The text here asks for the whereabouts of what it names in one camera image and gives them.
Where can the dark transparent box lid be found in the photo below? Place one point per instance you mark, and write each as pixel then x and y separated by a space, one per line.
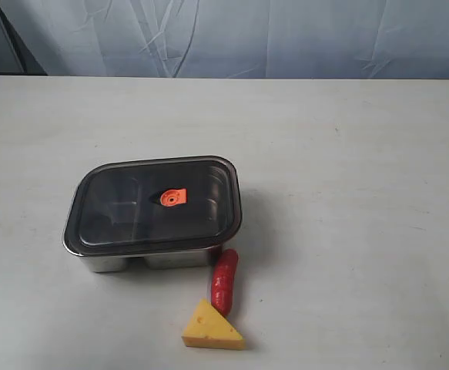
pixel 145 207

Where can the stainless steel lunch box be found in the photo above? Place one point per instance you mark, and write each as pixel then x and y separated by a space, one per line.
pixel 110 263

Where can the red toy sausage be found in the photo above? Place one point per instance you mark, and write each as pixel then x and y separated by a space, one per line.
pixel 223 281

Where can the yellow toy cheese wedge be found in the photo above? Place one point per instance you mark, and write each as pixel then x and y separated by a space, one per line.
pixel 207 328

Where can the grey backdrop curtain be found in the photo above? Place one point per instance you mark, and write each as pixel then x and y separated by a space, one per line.
pixel 236 39

